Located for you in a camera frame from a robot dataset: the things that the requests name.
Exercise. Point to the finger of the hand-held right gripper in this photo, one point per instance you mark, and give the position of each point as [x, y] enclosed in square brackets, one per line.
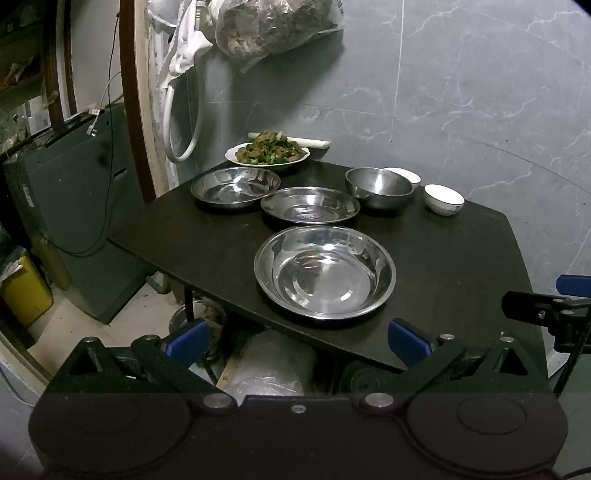
[526, 307]
[575, 285]

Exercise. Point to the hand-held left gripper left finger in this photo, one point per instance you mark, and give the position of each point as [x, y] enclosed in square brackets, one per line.
[191, 337]

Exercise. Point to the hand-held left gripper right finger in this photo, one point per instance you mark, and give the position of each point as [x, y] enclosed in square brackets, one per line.
[406, 339]

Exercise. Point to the large stainless steel plate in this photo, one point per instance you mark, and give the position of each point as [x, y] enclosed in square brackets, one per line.
[323, 277]

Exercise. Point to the white ceramic bowl with mark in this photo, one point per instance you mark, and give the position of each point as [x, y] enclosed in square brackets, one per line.
[443, 198]

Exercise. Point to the stainless steel bowl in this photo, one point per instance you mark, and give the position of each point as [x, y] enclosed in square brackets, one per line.
[378, 189]

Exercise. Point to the deep stainless steel plate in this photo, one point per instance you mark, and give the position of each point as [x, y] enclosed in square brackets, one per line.
[231, 187]

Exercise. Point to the plain white ceramic bowl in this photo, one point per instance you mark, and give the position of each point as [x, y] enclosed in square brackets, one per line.
[408, 175]

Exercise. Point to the shallow stainless steel plate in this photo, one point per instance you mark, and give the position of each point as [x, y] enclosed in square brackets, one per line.
[309, 205]

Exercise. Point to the black table leg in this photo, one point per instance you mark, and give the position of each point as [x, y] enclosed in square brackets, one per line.
[187, 302]

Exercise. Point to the clear plastic bag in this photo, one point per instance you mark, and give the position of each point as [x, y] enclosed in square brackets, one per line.
[272, 364]

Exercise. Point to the yellow bin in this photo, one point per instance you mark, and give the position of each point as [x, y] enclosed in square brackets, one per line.
[25, 295]

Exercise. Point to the grey cabinet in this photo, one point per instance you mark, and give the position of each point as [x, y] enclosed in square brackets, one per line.
[78, 184]

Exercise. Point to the stir-fried meat and greens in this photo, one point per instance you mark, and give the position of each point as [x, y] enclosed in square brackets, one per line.
[272, 150]

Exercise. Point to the white hanging cloth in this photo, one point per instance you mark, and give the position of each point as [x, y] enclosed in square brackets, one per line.
[184, 50]

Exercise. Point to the cluttered shelf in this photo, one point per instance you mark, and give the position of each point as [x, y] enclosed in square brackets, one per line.
[23, 83]

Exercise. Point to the plastic bag of dried greens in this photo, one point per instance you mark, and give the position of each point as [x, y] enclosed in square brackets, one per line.
[272, 27]

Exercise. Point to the brown wooden door frame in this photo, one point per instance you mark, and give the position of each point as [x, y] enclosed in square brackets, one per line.
[131, 92]

